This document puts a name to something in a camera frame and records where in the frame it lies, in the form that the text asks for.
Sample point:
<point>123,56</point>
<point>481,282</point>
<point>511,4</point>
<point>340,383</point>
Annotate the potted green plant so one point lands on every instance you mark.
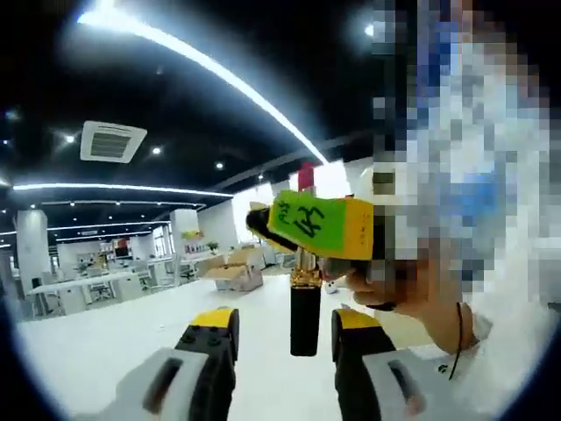
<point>212,245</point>

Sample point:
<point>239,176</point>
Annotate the ceiling air conditioner vent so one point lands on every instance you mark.
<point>111,141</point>

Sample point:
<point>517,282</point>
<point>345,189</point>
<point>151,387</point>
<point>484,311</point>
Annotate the row of white office desks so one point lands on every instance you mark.
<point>79,285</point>

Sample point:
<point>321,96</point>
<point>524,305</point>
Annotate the person's right hand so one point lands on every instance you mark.
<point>364,287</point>

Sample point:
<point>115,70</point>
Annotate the curved ceiling light strip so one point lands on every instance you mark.
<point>122,187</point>

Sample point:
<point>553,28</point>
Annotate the black gold lipstick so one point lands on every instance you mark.
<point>304,324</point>

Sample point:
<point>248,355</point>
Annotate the open cardboard box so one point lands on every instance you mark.
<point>236,274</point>

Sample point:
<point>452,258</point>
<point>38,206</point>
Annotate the long straight ceiling light strip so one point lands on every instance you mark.
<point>219,70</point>

